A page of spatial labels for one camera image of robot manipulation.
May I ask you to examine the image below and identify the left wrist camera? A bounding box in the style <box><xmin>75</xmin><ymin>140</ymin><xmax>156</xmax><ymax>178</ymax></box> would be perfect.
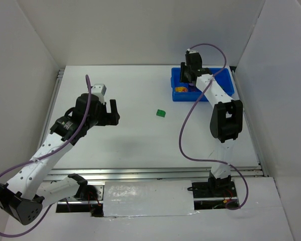
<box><xmin>91</xmin><ymin>84</ymin><xmax>107</xmax><ymax>97</ymax></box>

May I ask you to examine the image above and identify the small green lego brick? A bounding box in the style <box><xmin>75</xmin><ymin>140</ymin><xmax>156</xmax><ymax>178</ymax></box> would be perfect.
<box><xmin>156</xmin><ymin>109</ymin><xmax>166</xmax><ymax>117</ymax></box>

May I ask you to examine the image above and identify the aluminium table edge rail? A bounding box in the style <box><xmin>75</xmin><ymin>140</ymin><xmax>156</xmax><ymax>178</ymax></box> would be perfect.
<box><xmin>46</xmin><ymin>167</ymin><xmax>264</xmax><ymax>181</ymax></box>

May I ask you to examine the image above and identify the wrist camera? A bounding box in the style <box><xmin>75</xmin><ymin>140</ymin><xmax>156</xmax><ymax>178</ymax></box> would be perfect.
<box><xmin>186</xmin><ymin>49</ymin><xmax>197</xmax><ymax>54</ymax></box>
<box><xmin>91</xmin><ymin>84</ymin><xmax>107</xmax><ymax>97</ymax></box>

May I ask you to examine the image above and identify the yellow butterfly lego brick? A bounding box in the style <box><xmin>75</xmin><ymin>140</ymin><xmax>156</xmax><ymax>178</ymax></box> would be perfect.
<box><xmin>175</xmin><ymin>86</ymin><xmax>188</xmax><ymax>92</ymax></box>

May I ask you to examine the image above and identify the blue plastic sorting bin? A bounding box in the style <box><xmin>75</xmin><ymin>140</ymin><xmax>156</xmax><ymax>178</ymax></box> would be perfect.
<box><xmin>171</xmin><ymin>66</ymin><xmax>235</xmax><ymax>102</ymax></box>

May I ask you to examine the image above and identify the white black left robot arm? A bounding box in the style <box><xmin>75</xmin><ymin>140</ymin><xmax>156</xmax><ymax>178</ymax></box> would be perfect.
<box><xmin>0</xmin><ymin>93</ymin><xmax>120</xmax><ymax>225</ymax></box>

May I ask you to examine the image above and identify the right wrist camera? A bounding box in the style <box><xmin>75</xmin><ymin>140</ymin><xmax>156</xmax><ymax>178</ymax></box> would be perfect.
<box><xmin>186</xmin><ymin>49</ymin><xmax>197</xmax><ymax>54</ymax></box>

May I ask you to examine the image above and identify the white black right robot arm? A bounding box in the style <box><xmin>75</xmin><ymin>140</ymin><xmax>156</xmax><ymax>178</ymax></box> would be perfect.
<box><xmin>180</xmin><ymin>49</ymin><xmax>243</xmax><ymax>192</ymax></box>

